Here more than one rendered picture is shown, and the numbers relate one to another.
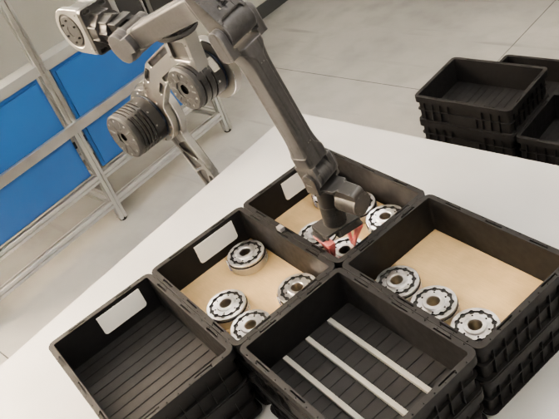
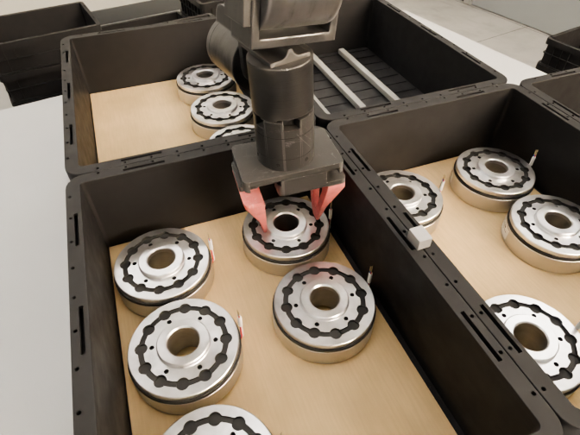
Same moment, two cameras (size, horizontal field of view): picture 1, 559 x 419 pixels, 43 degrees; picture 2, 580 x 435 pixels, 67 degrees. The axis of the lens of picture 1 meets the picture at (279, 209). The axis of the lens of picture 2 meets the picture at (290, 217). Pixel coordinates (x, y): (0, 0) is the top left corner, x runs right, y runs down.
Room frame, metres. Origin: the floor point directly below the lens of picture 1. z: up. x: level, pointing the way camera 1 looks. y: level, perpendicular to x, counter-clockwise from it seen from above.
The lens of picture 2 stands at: (1.66, -0.08, 1.23)
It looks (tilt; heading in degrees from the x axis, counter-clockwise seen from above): 44 degrees down; 185
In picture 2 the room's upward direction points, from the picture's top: straight up
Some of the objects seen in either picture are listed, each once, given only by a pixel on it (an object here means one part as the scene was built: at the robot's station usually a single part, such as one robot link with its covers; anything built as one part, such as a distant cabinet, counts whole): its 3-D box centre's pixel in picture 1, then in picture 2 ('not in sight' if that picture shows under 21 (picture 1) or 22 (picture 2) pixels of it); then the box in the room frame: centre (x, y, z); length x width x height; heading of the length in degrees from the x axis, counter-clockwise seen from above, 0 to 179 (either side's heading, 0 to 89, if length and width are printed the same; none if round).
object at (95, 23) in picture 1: (108, 27); not in sight; (1.70, 0.23, 1.45); 0.09 x 0.08 x 0.12; 126
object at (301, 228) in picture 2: (344, 250); (286, 223); (1.30, -0.11, 0.86); 0.05 x 0.05 x 0.01
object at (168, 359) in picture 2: not in sight; (183, 343); (1.46, -0.19, 0.86); 0.05 x 0.05 x 0.01
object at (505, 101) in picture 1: (486, 130); not in sight; (2.22, -0.87, 0.37); 0.40 x 0.30 x 0.45; 36
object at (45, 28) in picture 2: not in sight; (59, 77); (0.03, -1.17, 0.37); 0.40 x 0.30 x 0.45; 126
